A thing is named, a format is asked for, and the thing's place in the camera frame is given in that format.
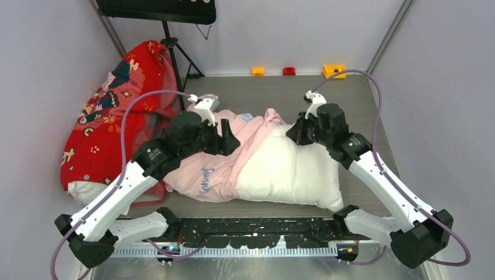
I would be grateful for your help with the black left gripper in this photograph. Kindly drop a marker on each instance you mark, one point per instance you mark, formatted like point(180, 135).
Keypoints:
point(230, 141)

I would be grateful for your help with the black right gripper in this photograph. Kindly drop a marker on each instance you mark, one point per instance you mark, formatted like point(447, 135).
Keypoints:
point(297, 132)

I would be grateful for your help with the pink pillowcase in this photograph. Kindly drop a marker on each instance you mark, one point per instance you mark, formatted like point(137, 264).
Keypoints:
point(213, 178)

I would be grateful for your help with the white pillow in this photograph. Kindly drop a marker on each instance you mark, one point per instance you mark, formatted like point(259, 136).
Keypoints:
point(84, 192)
point(281, 171)

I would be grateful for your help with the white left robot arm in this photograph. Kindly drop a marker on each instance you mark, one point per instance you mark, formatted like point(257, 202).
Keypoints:
point(95, 232)

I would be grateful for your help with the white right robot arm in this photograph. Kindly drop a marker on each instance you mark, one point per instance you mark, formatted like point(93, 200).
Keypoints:
point(416, 231)

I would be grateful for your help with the red patterned pillowcase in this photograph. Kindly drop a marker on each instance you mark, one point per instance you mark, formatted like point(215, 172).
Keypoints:
point(134, 105)

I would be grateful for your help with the white pillow in red case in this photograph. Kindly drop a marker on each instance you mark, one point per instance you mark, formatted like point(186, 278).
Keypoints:
point(84, 192)

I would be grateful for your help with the small red block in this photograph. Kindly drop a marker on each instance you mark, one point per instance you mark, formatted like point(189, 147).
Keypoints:
point(289, 71)

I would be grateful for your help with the yellow tray with black knob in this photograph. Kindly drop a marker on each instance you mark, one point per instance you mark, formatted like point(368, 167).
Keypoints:
point(329, 70)

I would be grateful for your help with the small yellow block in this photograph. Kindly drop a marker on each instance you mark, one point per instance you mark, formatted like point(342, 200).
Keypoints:
point(258, 71)

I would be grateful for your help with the black tripod stand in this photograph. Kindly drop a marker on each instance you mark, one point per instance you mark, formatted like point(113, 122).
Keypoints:
point(173, 46)

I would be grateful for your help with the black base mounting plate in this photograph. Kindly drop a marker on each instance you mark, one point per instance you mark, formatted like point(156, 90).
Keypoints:
point(254, 233)

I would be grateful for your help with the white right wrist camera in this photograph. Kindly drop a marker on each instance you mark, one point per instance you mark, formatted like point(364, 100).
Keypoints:
point(315, 100)

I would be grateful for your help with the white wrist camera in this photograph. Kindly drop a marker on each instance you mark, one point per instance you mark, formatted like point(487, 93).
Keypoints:
point(204, 107)
point(315, 100)

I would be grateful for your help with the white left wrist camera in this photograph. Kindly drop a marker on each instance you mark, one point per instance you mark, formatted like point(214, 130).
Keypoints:
point(204, 107)

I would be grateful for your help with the aluminium rail frame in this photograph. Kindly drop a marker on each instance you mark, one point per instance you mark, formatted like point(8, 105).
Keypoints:
point(339, 249)

